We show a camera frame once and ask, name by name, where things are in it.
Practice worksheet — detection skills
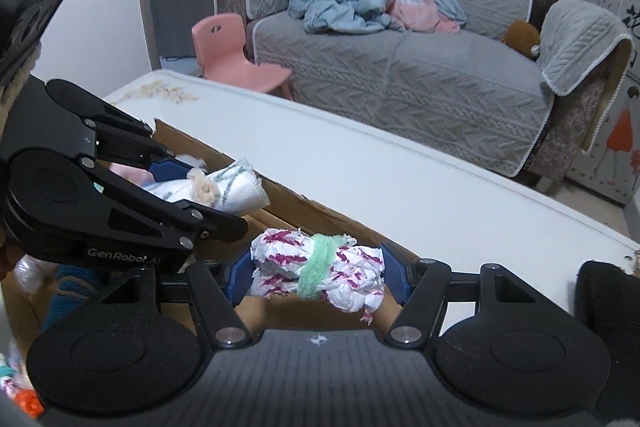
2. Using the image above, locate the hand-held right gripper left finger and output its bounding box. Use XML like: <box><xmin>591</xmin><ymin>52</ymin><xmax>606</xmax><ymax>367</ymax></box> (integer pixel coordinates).
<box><xmin>102</xmin><ymin>252</ymin><xmax>258</xmax><ymax>348</ymax></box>

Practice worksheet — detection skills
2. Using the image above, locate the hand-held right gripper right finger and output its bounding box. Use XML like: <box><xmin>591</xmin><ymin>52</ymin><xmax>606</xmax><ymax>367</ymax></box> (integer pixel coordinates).
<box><xmin>380</xmin><ymin>243</ymin><xmax>536</xmax><ymax>348</ymax></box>

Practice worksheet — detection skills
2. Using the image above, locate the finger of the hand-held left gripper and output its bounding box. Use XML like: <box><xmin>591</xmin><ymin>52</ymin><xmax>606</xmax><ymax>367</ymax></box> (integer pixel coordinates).
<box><xmin>75</xmin><ymin>154</ymin><xmax>249</xmax><ymax>253</ymax></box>
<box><xmin>45</xmin><ymin>78</ymin><xmax>198</xmax><ymax>184</ymax></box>

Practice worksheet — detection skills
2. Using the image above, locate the white mask bundle beige tie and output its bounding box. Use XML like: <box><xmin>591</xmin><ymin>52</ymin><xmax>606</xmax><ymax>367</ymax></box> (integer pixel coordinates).
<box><xmin>145</xmin><ymin>157</ymin><xmax>272</xmax><ymax>216</ymax></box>

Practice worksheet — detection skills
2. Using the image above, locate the white magenta bag mint tie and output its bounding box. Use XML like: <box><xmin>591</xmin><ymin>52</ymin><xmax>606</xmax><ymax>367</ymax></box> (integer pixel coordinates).
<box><xmin>250</xmin><ymin>227</ymin><xmax>386</xmax><ymax>326</ymax></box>

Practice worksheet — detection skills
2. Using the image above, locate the clear silver plastic bundle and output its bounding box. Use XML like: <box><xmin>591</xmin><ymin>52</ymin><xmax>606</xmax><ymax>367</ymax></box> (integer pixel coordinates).
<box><xmin>14</xmin><ymin>254</ymin><xmax>56</xmax><ymax>295</ymax></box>

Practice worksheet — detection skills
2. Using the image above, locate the shallow cardboard box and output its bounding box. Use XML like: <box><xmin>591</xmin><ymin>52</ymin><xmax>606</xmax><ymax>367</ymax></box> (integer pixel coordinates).
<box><xmin>0</xmin><ymin>118</ymin><xmax>418</xmax><ymax>358</ymax></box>

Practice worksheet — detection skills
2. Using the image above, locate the blue knit roll tan tie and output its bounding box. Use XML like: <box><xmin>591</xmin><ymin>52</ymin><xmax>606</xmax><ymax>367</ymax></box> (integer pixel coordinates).
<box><xmin>42</xmin><ymin>264</ymin><xmax>108</xmax><ymax>333</ymax></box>

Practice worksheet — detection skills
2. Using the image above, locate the pink plastic chair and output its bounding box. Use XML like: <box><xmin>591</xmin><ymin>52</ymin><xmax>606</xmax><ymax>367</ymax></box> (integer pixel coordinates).
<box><xmin>191</xmin><ymin>13</ymin><xmax>293</xmax><ymax>100</ymax></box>

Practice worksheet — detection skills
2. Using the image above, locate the grey quilted sofa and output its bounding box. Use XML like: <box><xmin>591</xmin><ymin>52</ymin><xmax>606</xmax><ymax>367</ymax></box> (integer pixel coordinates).
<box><xmin>212</xmin><ymin>0</ymin><xmax>636</xmax><ymax>195</ymax></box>

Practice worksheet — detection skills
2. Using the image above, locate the black cloth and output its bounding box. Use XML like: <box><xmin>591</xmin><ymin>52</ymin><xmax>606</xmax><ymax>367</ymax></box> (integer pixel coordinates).
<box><xmin>574</xmin><ymin>259</ymin><xmax>640</xmax><ymax>343</ymax></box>

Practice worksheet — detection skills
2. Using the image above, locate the pink cloth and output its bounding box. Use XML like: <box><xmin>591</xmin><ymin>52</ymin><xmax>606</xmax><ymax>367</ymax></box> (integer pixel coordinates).
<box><xmin>385</xmin><ymin>0</ymin><xmax>463</xmax><ymax>35</ymax></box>

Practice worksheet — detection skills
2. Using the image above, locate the brown plush toy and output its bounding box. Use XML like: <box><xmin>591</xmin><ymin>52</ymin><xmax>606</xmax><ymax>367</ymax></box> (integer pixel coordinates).
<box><xmin>502</xmin><ymin>20</ymin><xmax>542</xmax><ymax>58</ymax></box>

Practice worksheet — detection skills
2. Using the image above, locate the beige rope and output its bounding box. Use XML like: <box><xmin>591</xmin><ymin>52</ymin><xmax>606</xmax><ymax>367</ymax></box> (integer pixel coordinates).
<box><xmin>0</xmin><ymin>39</ymin><xmax>42</xmax><ymax>118</ymax></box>

